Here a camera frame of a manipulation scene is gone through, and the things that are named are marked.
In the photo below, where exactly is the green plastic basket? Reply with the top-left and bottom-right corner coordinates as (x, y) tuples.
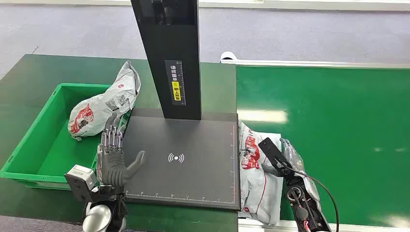
(0, 83), (135, 191)

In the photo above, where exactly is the black right wrist camera bracket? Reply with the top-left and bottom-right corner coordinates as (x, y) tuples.
(258, 137), (291, 177)

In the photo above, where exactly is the white red-print mailer package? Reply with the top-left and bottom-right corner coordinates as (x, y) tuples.
(67, 60), (142, 141)
(238, 121), (284, 226)

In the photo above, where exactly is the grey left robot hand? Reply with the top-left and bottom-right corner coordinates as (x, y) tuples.
(96, 111), (147, 188)

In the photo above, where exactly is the black yellow column label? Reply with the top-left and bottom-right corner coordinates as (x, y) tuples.
(164, 59), (187, 106)

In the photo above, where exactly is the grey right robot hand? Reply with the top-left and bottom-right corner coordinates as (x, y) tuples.
(261, 137), (306, 177)

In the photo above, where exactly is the crumpled white red-print mailer package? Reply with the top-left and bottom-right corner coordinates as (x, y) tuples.
(67, 60), (142, 141)

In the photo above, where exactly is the green conveyor belt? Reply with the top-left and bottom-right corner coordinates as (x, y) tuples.
(236, 65), (410, 229)

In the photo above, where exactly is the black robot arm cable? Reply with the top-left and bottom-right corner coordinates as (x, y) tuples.
(288, 166), (339, 232)

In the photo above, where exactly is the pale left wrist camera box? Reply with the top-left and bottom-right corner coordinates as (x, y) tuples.
(64, 165), (98, 202)

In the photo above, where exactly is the white conveyor side rail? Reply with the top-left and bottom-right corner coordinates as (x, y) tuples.
(220, 51), (410, 70)
(238, 218), (410, 232)

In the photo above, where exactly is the black scale column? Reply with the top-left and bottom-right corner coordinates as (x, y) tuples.
(130, 0), (203, 121)

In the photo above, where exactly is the black weighing scale platform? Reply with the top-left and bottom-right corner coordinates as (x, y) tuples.
(122, 108), (241, 211)

